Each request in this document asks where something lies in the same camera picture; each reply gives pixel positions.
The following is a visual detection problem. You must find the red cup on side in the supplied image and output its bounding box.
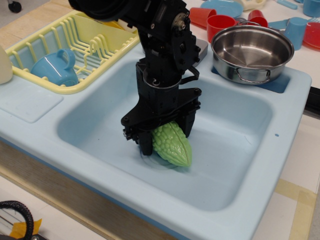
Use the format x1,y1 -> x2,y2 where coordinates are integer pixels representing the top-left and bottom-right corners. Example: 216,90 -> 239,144
189,7 -> 217,29

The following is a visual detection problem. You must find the light blue toy sink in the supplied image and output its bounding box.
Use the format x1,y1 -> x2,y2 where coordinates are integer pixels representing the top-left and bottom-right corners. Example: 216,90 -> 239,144
0,45 -> 312,240

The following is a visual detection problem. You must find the red plastic bowl right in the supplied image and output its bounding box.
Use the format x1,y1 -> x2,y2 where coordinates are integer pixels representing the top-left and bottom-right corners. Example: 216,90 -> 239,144
302,22 -> 320,52

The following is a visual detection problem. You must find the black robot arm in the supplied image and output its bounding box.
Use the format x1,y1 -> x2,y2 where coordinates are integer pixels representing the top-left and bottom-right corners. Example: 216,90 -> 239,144
69,0 -> 202,156

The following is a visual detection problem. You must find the blue plastic plate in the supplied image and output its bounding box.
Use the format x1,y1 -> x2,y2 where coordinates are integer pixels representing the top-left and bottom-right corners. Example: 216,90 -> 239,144
200,0 -> 244,18

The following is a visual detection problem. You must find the yellow dish rack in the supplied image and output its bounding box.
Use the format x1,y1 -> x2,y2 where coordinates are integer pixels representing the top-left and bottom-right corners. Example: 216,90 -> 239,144
4,8 -> 141,95

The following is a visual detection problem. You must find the red plastic cup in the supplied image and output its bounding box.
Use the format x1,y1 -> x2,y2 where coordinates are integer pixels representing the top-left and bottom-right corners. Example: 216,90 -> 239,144
206,14 -> 238,43

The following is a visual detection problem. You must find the black braided cable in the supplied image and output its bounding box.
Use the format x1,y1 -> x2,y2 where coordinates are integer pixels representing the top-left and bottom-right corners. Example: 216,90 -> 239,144
0,200 -> 35,240

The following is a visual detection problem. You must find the black caster wheel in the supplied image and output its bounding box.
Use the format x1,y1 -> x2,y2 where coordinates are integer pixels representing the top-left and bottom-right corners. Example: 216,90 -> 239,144
7,0 -> 22,14

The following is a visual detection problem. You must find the grey toy faucet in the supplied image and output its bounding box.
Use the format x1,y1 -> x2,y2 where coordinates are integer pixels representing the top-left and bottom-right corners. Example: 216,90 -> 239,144
193,38 -> 208,67

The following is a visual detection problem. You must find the orange tape piece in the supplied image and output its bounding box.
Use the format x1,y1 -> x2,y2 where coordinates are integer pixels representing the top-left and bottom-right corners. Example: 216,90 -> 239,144
9,218 -> 42,239

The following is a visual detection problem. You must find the stainless steel pot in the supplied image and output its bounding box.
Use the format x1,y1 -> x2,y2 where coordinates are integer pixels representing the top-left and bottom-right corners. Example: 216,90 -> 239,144
211,25 -> 295,85

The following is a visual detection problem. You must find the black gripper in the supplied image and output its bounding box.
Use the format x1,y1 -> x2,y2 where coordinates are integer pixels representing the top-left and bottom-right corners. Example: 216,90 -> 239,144
121,62 -> 202,156

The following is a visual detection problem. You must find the green bumpy toy squash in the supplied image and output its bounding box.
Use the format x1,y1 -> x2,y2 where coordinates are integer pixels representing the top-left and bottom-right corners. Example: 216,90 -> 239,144
151,121 -> 192,167

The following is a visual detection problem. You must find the blue toy teacup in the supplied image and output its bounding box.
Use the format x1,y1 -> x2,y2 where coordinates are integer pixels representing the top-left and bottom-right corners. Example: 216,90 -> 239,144
30,48 -> 79,87

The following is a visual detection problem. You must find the blue plastic cup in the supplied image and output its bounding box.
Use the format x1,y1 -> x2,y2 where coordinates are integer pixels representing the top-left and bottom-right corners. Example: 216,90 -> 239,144
284,17 -> 308,51

